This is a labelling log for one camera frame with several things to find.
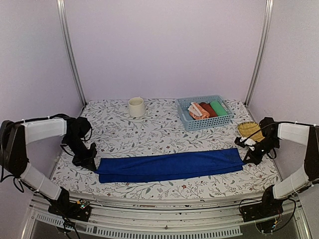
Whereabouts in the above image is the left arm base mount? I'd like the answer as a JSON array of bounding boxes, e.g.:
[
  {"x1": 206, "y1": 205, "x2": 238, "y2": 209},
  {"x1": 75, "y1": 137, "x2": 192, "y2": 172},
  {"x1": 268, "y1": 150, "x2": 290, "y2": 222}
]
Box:
[{"x1": 48, "y1": 198, "x2": 92, "y2": 222}]

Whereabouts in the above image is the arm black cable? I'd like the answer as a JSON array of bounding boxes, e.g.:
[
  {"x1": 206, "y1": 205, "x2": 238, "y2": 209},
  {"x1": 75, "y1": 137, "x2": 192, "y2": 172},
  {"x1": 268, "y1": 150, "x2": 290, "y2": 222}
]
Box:
[
  {"x1": 241, "y1": 121, "x2": 319, "y2": 160},
  {"x1": 0, "y1": 114, "x2": 93, "y2": 184}
]

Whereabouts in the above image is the aluminium frame post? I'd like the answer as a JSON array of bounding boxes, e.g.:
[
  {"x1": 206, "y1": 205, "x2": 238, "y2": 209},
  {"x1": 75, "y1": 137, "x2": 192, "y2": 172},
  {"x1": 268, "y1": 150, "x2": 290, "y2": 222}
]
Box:
[
  {"x1": 56, "y1": 0, "x2": 87, "y2": 107},
  {"x1": 244, "y1": 0, "x2": 274, "y2": 107}
]

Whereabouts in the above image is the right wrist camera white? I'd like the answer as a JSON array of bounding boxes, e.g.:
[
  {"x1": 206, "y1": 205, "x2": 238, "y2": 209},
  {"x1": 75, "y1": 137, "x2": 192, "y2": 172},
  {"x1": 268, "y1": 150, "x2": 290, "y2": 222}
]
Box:
[{"x1": 234, "y1": 137, "x2": 257, "y2": 151}]

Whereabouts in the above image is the blue towel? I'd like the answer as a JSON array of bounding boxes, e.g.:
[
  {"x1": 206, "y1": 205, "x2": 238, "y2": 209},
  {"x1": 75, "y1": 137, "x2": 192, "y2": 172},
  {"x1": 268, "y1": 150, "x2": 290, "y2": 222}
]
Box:
[{"x1": 95, "y1": 148, "x2": 244, "y2": 183}]

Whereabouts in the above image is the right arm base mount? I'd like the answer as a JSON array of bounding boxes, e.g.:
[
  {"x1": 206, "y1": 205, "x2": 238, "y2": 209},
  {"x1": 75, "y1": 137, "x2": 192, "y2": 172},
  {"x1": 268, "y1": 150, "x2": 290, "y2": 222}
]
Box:
[{"x1": 239, "y1": 199, "x2": 283, "y2": 222}]

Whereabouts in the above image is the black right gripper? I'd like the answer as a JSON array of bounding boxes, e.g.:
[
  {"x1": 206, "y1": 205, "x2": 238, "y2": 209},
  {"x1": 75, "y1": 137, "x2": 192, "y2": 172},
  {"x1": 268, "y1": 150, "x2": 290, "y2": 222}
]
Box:
[{"x1": 244, "y1": 137, "x2": 281, "y2": 165}]

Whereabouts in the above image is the right aluminium frame post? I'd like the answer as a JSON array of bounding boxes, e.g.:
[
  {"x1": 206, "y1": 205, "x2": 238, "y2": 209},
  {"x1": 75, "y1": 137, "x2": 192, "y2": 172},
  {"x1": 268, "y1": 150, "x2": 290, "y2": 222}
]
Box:
[{"x1": 244, "y1": 0, "x2": 274, "y2": 107}]

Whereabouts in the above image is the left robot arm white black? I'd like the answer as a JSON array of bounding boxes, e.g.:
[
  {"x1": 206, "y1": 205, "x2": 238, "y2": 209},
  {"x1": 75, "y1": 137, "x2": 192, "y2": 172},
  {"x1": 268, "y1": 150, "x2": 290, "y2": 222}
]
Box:
[{"x1": 0, "y1": 136, "x2": 74, "y2": 216}]

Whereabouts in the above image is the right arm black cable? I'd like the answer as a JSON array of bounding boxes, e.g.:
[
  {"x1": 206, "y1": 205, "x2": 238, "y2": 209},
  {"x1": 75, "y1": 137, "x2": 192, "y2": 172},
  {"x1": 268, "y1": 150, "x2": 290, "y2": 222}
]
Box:
[{"x1": 241, "y1": 121, "x2": 319, "y2": 160}]

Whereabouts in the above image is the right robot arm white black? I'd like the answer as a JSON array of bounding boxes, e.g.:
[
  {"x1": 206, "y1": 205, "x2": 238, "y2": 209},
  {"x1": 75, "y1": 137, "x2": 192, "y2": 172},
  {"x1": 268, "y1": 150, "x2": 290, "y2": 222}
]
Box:
[{"x1": 236, "y1": 117, "x2": 319, "y2": 217}]

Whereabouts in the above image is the green rolled towel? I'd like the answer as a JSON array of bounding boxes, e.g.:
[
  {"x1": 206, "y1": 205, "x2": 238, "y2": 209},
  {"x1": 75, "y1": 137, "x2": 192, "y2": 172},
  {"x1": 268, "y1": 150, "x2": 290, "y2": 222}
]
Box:
[{"x1": 210, "y1": 101, "x2": 228, "y2": 117}]

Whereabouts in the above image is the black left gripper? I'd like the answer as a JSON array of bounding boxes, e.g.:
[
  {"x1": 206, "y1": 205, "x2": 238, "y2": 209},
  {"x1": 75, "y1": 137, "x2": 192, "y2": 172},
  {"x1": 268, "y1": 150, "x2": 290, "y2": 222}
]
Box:
[{"x1": 64, "y1": 135, "x2": 98, "y2": 172}]

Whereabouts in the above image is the left aluminium frame post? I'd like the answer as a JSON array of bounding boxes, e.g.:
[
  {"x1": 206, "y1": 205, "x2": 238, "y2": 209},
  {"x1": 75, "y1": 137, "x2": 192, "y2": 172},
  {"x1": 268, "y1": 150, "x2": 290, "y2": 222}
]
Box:
[{"x1": 56, "y1": 0, "x2": 87, "y2": 107}]

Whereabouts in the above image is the light blue plastic basket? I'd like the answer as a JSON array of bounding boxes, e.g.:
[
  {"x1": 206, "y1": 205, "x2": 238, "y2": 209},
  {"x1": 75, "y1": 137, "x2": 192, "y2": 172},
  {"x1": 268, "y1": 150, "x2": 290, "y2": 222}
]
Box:
[{"x1": 176, "y1": 95, "x2": 234, "y2": 131}]

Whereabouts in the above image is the yellow bamboo tray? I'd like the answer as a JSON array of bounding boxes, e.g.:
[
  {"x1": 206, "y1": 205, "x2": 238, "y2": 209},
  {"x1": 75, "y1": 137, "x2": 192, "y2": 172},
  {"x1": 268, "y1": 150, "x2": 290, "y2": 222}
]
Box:
[{"x1": 237, "y1": 121, "x2": 265, "y2": 142}]

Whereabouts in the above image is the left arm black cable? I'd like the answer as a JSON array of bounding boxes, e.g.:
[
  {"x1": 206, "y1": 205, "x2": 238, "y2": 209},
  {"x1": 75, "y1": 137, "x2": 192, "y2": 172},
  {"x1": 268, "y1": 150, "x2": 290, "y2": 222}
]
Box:
[{"x1": 0, "y1": 114, "x2": 93, "y2": 184}]

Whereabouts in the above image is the front aluminium rail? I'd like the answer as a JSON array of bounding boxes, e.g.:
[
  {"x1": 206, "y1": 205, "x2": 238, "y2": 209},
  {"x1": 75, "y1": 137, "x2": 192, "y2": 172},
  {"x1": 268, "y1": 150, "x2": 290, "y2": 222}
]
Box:
[{"x1": 22, "y1": 191, "x2": 312, "y2": 239}]

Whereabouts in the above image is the cream ceramic cup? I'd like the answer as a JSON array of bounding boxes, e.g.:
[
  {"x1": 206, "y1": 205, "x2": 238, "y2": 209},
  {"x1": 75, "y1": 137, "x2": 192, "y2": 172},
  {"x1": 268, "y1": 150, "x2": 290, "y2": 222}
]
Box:
[{"x1": 128, "y1": 97, "x2": 146, "y2": 117}]

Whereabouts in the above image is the orange bunny pattern towel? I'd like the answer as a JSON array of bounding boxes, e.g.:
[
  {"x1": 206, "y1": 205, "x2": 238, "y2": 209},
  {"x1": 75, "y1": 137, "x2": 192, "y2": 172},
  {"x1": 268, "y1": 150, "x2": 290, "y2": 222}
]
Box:
[{"x1": 187, "y1": 102, "x2": 210, "y2": 120}]

